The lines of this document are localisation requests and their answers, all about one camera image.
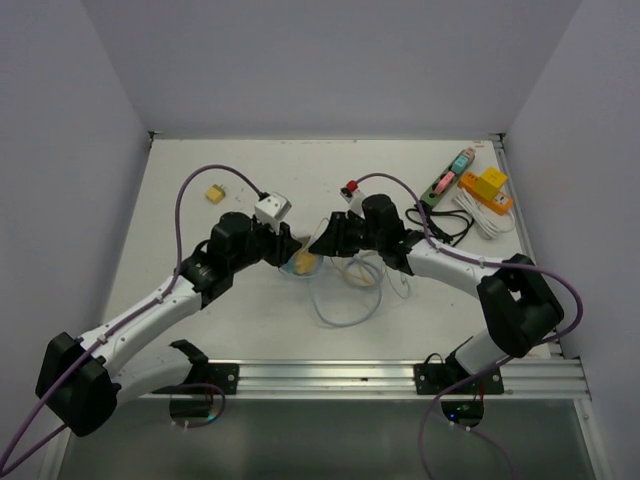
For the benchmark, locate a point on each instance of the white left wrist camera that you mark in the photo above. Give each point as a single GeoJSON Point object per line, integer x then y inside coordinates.
{"type": "Point", "coordinates": [271, 210]}

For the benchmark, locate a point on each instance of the yellow cube adapter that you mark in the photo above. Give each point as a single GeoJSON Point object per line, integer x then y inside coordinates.
{"type": "Point", "coordinates": [489, 183]}

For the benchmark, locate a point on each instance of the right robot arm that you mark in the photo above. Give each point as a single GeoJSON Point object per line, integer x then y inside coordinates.
{"type": "Point", "coordinates": [518, 305]}

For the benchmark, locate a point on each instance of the pink plug on strip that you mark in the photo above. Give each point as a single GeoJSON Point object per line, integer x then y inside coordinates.
{"type": "Point", "coordinates": [444, 183]}

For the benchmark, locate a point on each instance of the teal plug on strip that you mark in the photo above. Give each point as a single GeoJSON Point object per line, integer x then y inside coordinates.
{"type": "Point", "coordinates": [460, 163]}

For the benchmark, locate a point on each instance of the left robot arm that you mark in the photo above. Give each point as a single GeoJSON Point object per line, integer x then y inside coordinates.
{"type": "Point", "coordinates": [77, 380]}

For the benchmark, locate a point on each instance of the aluminium frame rail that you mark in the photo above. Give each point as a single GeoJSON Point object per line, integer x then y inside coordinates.
{"type": "Point", "coordinates": [529, 379]}

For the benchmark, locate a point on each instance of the green power strip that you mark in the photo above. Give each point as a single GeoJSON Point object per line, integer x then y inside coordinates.
{"type": "Point", "coordinates": [428, 197]}

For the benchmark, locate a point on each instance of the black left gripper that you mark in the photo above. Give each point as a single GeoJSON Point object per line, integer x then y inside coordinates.
{"type": "Point", "coordinates": [281, 245]}

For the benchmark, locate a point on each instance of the orange power strip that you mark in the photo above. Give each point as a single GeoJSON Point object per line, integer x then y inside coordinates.
{"type": "Point", "coordinates": [500, 205]}

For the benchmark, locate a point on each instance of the yellow two-port adapter plug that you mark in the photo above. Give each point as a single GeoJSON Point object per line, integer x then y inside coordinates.
{"type": "Point", "coordinates": [215, 194]}

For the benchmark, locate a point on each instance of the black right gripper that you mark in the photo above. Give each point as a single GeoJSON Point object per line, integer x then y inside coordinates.
{"type": "Point", "coordinates": [335, 242]}

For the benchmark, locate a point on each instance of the round light blue socket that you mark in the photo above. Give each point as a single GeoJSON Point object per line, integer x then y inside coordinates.
{"type": "Point", "coordinates": [287, 269]}

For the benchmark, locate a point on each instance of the orange-yellow charger plug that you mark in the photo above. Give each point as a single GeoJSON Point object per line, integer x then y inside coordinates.
{"type": "Point", "coordinates": [305, 263]}

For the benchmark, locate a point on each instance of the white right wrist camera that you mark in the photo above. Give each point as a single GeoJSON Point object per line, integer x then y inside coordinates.
{"type": "Point", "coordinates": [353, 196]}

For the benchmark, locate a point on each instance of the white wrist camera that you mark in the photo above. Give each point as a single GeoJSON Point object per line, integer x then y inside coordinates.
{"type": "Point", "coordinates": [353, 196]}
{"type": "Point", "coordinates": [271, 210]}

